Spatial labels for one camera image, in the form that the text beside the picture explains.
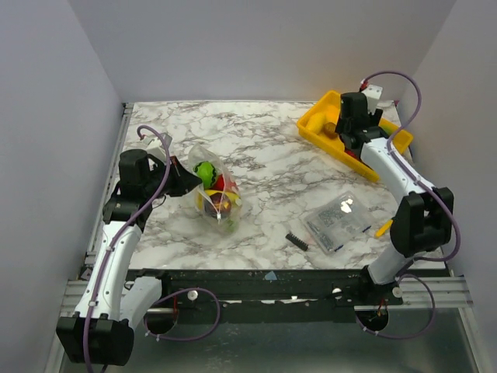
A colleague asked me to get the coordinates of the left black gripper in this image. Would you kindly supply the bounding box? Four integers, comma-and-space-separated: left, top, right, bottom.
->
144, 155, 203, 200

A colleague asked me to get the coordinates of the yellow toy banana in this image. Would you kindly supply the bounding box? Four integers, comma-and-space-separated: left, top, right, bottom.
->
195, 190, 242, 209

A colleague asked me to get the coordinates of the green toy watermelon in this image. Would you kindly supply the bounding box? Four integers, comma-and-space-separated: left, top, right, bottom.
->
193, 161, 218, 189

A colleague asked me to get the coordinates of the clear zip top bag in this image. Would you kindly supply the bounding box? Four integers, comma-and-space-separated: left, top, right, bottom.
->
188, 145, 243, 234

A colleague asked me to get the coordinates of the dark purple toy fruit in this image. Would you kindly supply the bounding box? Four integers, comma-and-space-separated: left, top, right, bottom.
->
203, 194, 232, 218

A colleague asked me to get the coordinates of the white toy cauliflower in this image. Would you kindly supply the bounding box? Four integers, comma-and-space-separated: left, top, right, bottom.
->
223, 218, 238, 234

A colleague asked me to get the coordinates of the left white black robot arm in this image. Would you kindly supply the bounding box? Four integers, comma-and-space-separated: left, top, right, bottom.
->
56, 149, 202, 366

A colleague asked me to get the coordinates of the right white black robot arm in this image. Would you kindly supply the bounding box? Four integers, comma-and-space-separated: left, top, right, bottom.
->
335, 92, 461, 305

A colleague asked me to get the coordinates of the clear bag of screws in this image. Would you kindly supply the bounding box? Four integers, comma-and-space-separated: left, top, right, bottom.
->
303, 192, 374, 254

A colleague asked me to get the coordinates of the red toy apple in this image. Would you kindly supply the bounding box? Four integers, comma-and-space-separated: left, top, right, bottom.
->
345, 149, 360, 160

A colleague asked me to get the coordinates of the brown toy kiwi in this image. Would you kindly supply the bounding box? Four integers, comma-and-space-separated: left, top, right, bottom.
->
323, 123, 338, 138

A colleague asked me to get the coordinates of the green yellow toy mango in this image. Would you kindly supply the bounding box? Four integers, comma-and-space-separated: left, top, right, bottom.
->
381, 120, 398, 136

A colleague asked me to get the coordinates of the yellow plastic bin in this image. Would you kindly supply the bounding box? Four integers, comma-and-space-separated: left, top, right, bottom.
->
297, 85, 413, 189

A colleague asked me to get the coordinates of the small yellow object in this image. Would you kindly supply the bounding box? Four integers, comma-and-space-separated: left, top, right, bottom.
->
375, 219, 393, 238

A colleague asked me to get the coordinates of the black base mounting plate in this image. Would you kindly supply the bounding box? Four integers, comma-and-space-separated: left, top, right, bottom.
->
126, 269, 402, 325

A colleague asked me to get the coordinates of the black comb-like part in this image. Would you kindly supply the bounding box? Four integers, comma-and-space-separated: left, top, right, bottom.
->
285, 232, 308, 252

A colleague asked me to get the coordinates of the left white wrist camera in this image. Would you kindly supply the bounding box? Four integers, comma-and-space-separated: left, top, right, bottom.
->
144, 133, 172, 158

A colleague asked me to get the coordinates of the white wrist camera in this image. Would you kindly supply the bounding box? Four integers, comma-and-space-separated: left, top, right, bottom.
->
361, 83, 383, 114
144, 133, 172, 158

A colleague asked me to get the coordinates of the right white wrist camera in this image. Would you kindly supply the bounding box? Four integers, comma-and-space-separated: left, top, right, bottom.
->
361, 83, 383, 114

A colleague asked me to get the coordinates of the aluminium extrusion rail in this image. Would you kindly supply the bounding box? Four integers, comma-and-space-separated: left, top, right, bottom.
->
400, 277, 474, 309

